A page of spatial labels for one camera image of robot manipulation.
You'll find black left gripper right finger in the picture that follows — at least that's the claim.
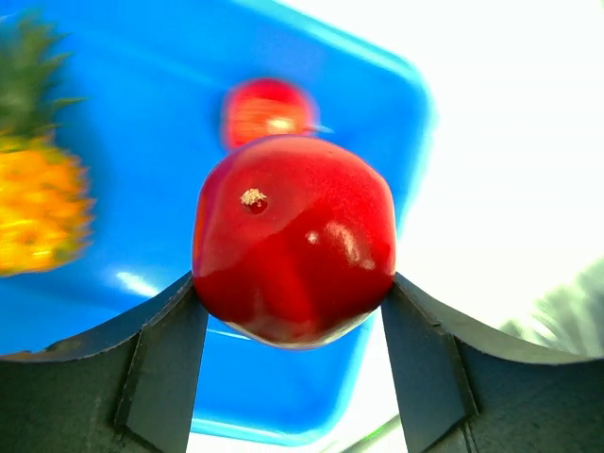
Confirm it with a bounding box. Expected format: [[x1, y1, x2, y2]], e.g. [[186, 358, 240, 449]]
[[381, 276, 603, 452]]

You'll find dark red toy pomegranate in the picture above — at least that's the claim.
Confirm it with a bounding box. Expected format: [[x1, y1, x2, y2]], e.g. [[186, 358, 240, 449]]
[[192, 135, 396, 349]]

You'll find clear zip top bag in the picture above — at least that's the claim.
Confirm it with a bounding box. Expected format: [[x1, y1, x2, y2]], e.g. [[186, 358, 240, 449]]
[[500, 260, 603, 358]]

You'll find red toy apple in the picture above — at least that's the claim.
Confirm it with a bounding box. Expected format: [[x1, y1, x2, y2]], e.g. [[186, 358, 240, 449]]
[[220, 77, 333, 152]]

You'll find blue plastic tray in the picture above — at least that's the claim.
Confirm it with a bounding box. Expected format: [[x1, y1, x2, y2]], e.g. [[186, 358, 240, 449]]
[[1, 1, 431, 446]]

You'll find orange toy pineapple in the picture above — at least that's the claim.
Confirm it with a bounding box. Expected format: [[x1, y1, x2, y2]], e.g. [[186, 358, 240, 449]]
[[1, 15, 94, 277]]

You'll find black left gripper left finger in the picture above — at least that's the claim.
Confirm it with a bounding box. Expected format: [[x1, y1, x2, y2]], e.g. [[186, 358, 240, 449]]
[[1, 275, 208, 452]]

